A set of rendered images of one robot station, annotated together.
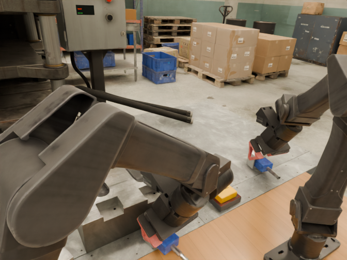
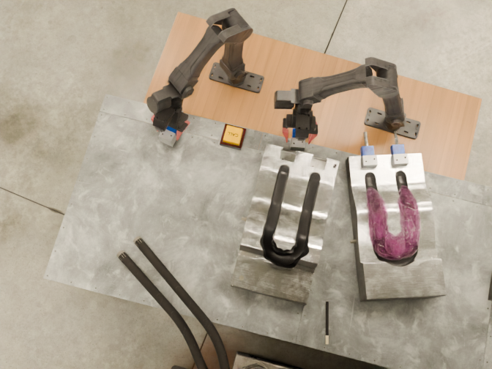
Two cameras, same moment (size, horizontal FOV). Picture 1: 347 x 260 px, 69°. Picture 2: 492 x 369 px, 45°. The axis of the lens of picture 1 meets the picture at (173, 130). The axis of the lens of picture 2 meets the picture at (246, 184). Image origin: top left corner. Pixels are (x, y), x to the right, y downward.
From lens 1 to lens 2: 1.87 m
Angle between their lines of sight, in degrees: 73
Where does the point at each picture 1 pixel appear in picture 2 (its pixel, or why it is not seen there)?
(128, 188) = (299, 167)
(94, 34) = not seen: outside the picture
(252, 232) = (244, 106)
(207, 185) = not seen: hidden behind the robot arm
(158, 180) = (307, 121)
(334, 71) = (234, 37)
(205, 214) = (255, 136)
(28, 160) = (389, 72)
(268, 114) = (166, 116)
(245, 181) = (199, 134)
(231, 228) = (252, 117)
